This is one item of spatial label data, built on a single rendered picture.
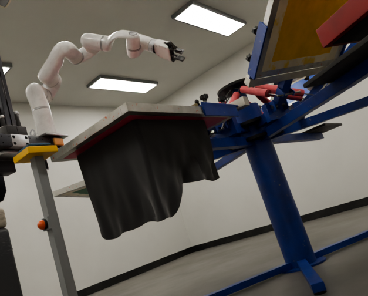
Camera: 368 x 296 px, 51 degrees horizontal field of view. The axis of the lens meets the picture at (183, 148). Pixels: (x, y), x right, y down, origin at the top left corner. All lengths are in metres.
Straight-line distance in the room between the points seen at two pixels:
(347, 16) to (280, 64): 0.60
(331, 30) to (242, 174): 5.14
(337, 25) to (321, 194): 4.60
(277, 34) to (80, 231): 4.73
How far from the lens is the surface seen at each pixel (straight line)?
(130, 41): 2.13
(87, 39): 2.23
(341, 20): 1.76
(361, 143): 5.94
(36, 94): 2.22
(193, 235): 7.59
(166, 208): 1.59
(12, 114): 2.08
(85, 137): 1.71
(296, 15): 2.12
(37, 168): 1.67
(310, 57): 2.36
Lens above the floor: 0.47
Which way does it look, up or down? 11 degrees up
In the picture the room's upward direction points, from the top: 18 degrees counter-clockwise
